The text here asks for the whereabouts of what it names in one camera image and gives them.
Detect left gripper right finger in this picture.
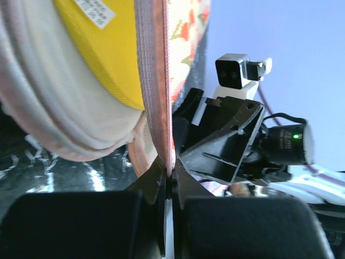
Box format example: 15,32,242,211
172,159,334,258

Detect pink floral mesh laundry bag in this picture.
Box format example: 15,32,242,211
1,1,211,175

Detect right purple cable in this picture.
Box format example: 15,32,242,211
257,80,345,187

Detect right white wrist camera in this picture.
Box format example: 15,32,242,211
213,53,273,100

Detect yellow bra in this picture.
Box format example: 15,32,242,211
54,0,144,110

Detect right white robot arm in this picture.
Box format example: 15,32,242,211
172,88,344,258

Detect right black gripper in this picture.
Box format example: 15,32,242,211
172,88,266,184

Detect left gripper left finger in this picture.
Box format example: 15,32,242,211
1,159,166,258

